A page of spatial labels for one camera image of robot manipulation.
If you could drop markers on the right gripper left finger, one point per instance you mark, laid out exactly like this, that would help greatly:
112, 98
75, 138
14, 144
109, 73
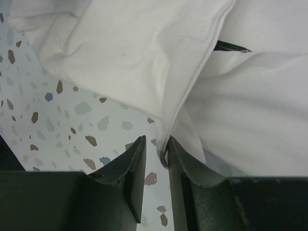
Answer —
109, 199

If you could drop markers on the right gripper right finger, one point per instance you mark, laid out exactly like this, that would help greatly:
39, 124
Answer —
204, 200

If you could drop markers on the white printed t shirt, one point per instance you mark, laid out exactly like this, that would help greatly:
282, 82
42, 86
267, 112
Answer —
229, 77

